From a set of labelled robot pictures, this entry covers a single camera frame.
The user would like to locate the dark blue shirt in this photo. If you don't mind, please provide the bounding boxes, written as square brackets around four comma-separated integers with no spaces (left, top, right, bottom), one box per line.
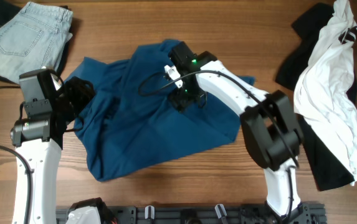
[72,40,240,182]

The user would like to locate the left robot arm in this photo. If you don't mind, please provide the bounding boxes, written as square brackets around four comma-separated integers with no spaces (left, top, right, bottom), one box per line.
[11,68,95,223]

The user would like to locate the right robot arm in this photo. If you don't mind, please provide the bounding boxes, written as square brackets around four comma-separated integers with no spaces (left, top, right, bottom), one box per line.
[164,42,303,223]

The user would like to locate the light blue folded jeans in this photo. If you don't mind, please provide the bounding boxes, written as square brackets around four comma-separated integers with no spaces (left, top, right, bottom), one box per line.
[0,1,73,83]

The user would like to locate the white shirt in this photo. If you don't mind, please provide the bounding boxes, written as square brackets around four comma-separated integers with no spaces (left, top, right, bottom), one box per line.
[294,0,357,185]

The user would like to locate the black garment at right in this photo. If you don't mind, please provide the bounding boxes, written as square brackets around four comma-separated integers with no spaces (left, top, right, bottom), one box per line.
[275,3,355,191]

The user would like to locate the black right camera cable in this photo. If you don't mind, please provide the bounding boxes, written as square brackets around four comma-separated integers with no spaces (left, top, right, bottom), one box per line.
[138,70,300,224]

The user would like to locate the black camera cable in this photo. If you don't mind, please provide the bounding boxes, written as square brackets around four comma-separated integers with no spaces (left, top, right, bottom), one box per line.
[0,84,35,224]
[138,70,300,224]

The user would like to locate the black left camera cable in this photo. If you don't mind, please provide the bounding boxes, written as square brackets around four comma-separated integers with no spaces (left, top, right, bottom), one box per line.
[0,84,35,224]

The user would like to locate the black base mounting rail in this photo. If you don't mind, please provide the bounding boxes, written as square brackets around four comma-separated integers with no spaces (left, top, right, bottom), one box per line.
[55,202,327,224]

